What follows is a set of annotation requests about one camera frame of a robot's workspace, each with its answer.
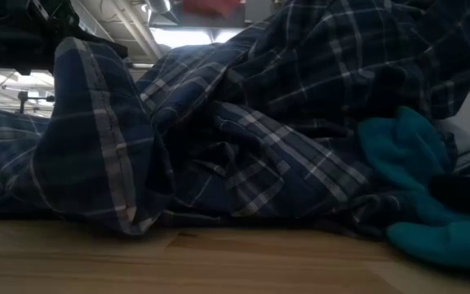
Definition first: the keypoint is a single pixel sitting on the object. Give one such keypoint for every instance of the silver ventilation duct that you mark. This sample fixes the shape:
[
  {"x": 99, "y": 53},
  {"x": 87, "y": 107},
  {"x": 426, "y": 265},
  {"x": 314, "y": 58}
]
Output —
[{"x": 159, "y": 8}]

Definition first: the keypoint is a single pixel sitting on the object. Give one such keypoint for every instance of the red garment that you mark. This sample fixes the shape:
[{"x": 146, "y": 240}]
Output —
[{"x": 210, "y": 6}]

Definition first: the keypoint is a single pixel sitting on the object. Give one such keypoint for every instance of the teal garment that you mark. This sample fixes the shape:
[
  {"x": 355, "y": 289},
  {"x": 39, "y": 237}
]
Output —
[{"x": 402, "y": 155}]

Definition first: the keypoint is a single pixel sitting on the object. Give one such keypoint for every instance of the grey ceiling box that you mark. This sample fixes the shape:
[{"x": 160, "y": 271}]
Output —
[{"x": 259, "y": 10}]

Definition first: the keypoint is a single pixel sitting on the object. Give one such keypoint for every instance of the black garment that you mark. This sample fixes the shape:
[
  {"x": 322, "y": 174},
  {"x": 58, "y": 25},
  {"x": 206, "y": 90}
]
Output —
[{"x": 463, "y": 196}]

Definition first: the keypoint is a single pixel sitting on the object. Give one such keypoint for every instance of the blue plaid shirt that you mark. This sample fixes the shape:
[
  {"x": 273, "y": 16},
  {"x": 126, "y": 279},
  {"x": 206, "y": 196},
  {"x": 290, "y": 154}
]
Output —
[{"x": 259, "y": 143}]

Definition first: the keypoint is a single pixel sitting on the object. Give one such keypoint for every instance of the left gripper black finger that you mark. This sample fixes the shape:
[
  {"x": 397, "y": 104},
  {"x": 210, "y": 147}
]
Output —
[{"x": 112, "y": 50}]

